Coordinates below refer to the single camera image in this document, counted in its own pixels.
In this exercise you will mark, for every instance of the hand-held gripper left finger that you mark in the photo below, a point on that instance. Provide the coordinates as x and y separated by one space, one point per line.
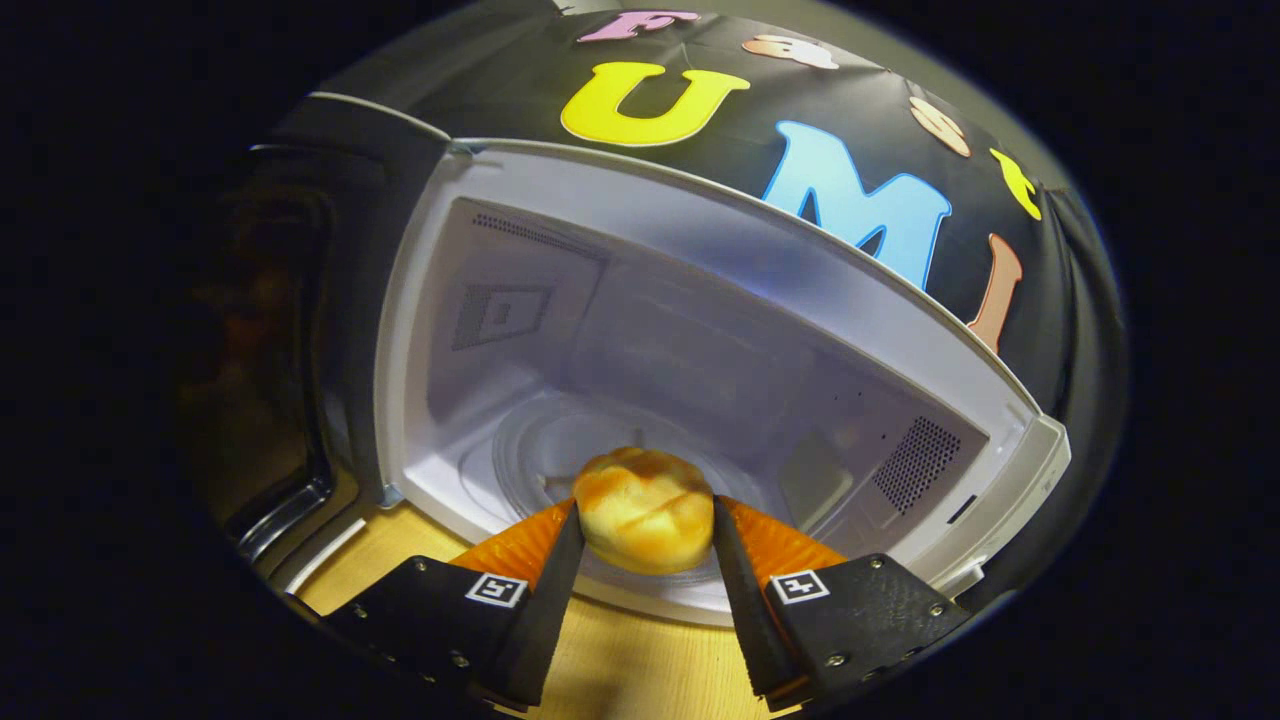
540 620

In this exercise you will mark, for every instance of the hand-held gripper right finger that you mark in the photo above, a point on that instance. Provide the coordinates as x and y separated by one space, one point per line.
750 620

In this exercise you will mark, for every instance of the golden bread bun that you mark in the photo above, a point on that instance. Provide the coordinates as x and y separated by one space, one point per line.
645 510

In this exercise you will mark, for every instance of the white microwave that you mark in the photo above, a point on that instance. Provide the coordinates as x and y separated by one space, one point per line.
700 330

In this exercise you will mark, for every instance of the glass turntable plate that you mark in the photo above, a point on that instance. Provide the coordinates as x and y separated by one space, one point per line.
535 450

